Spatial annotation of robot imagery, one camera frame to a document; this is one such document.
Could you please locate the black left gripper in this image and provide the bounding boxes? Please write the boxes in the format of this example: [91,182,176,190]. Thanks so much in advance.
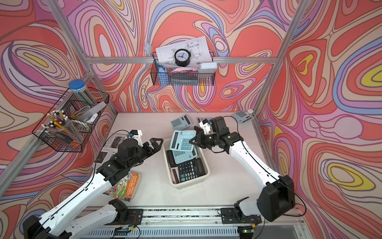
[125,137,163,171]

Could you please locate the small blue calculator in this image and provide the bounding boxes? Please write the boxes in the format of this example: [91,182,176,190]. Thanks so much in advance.
[170,130,197,152]

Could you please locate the grey stapler in basket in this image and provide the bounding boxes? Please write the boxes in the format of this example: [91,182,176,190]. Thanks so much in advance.
[74,102,106,123]

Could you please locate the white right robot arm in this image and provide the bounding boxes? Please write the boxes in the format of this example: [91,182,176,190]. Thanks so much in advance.
[189,131,295,222]

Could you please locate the white box in basket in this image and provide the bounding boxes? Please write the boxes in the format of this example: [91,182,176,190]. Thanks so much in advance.
[198,62,218,74]

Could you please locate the black wire basket wall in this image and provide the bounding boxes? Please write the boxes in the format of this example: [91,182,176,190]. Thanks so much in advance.
[150,52,215,86]
[32,88,109,152]

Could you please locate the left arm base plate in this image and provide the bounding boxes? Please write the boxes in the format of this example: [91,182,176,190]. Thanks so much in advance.
[105,209,144,225]

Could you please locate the blue calculator far corner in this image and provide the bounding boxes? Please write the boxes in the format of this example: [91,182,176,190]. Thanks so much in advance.
[231,111,253,124]

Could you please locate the colourful children's book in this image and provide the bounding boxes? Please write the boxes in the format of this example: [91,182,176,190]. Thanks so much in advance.
[103,172,142,202]

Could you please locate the white paper drawing sheet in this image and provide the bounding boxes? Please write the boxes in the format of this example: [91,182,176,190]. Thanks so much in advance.
[155,36,212,68]

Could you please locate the clear cup of pencils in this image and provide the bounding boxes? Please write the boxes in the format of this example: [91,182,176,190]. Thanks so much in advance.
[41,110,84,144]

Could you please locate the black calculator face up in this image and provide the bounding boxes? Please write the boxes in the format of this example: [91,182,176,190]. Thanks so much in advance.
[166,150,178,168]

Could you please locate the black calculator face down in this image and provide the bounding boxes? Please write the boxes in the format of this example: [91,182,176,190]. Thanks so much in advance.
[178,158,206,183]

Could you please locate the blue lid pencil jar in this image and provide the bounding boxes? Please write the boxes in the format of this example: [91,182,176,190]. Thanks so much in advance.
[68,79,96,107]

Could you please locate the pink calculator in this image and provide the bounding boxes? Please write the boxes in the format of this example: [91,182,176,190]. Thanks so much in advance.
[170,167,180,184]

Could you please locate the black round clock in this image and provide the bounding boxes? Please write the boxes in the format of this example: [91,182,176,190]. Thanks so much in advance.
[174,49,191,67]

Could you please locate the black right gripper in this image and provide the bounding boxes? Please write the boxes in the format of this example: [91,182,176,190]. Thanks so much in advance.
[189,131,219,149]

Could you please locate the black wire basket left wall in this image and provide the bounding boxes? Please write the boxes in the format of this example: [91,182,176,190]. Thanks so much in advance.
[32,88,109,152]

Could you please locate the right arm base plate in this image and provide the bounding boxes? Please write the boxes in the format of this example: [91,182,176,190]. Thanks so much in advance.
[217,208,262,226]

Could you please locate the newspaper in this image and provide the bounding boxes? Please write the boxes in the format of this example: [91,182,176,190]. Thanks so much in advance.
[94,132,133,166]

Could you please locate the cream plastic storage box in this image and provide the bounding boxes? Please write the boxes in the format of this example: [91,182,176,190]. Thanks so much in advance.
[162,139,210,189]

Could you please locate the black wire basket back wall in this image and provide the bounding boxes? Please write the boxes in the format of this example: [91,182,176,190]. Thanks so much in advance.
[150,52,215,86]

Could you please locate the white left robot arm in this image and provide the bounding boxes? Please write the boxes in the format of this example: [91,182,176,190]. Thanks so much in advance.
[22,138,164,239]

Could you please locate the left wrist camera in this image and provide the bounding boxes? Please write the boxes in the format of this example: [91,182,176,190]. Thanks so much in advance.
[128,129,143,146]

